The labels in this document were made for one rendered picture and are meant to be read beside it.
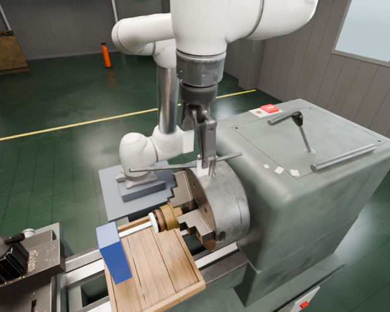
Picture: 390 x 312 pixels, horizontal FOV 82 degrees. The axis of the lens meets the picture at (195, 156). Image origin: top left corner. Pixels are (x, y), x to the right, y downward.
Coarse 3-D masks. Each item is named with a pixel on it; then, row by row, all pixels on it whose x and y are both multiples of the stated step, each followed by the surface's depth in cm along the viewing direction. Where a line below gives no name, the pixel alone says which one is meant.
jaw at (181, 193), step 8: (184, 168) 78; (176, 176) 76; (184, 176) 77; (176, 184) 77; (184, 184) 77; (176, 192) 76; (184, 192) 77; (168, 200) 77; (176, 200) 76; (184, 200) 77
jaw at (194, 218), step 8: (184, 216) 74; (192, 216) 74; (200, 216) 73; (184, 224) 72; (192, 224) 71; (200, 224) 71; (208, 224) 70; (192, 232) 71; (200, 232) 68; (208, 232) 68; (200, 240) 69; (208, 240) 69; (216, 240) 69
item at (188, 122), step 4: (188, 104) 48; (188, 108) 48; (184, 112) 51; (188, 112) 50; (188, 116) 51; (184, 120) 54; (188, 120) 53; (192, 120) 54; (184, 124) 55; (188, 124) 55; (192, 124) 56; (184, 128) 56; (192, 128) 58
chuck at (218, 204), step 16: (192, 176) 72; (224, 176) 70; (192, 192) 77; (208, 192) 67; (224, 192) 68; (208, 208) 67; (224, 208) 67; (224, 224) 67; (240, 224) 70; (224, 240) 70
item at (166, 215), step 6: (168, 204) 75; (156, 210) 74; (162, 210) 73; (168, 210) 73; (174, 210) 75; (180, 210) 75; (156, 216) 72; (162, 216) 73; (168, 216) 72; (174, 216) 72; (162, 222) 72; (168, 222) 72; (174, 222) 73; (162, 228) 72; (168, 228) 73
